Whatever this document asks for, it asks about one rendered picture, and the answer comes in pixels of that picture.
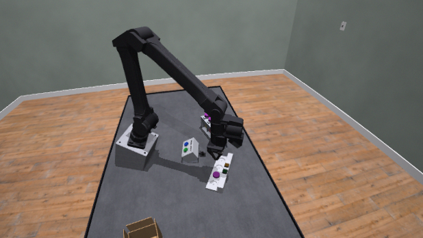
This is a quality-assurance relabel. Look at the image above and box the white tray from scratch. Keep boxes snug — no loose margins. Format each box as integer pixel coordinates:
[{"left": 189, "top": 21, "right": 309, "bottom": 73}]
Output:
[{"left": 206, "top": 153, "right": 233, "bottom": 194}]

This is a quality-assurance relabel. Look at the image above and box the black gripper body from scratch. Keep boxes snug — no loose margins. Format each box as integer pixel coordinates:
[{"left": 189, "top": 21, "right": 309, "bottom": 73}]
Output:
[{"left": 207, "top": 132, "right": 225, "bottom": 153}]

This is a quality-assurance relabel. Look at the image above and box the brown cardboard box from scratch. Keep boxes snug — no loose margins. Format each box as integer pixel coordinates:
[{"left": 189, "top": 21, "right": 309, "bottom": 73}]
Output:
[{"left": 123, "top": 217, "right": 163, "bottom": 238}]

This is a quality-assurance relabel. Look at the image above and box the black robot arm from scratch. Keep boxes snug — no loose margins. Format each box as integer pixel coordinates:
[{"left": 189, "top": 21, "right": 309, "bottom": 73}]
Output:
[{"left": 112, "top": 27, "right": 244, "bottom": 149}]

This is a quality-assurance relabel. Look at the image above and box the white button housing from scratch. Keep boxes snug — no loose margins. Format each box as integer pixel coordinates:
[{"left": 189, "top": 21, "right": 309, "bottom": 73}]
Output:
[{"left": 181, "top": 137, "right": 205, "bottom": 163}]

